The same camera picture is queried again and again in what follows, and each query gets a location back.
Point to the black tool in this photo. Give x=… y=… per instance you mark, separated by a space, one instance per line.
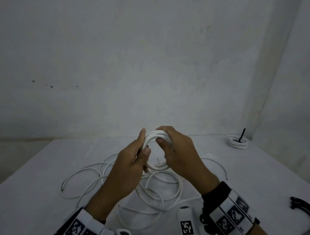
x=300 y=204

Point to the left wrist marker band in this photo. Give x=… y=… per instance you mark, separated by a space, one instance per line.
x=82 y=224

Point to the person's left thumb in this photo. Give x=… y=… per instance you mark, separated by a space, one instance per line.
x=142 y=138

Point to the person's right forearm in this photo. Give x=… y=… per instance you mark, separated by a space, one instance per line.
x=205 y=182

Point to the person's right hand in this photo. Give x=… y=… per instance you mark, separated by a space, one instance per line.
x=184 y=155

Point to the person's right thumb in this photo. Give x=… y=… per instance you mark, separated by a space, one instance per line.
x=163 y=145

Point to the person's left forearm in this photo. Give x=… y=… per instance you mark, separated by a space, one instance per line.
x=106 y=201

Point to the white wrist camera block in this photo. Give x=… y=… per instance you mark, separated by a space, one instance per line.
x=186 y=221

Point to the right wrist marker band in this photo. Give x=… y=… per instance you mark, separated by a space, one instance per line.
x=230 y=210

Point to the person's left hand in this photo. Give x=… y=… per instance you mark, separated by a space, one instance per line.
x=126 y=167

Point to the wrist marker band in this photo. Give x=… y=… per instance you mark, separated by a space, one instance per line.
x=230 y=210
x=82 y=224

